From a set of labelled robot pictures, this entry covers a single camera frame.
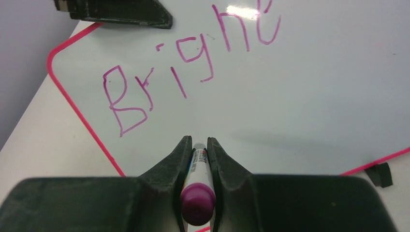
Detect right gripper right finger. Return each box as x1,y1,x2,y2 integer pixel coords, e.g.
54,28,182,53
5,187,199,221
207,137,396,232

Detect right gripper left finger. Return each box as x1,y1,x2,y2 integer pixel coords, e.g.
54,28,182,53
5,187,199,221
0,136,192,232

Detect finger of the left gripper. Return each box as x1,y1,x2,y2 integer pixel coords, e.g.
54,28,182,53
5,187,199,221
53,0,173,29

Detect purple whiteboard marker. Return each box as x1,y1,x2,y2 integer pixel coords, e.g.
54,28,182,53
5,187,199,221
180,143,216,226

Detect pink-framed whiteboard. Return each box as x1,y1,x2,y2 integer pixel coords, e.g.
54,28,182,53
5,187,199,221
47,0,410,176

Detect black whiteboard clip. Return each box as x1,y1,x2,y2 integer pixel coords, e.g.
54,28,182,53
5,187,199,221
365,162,393,188

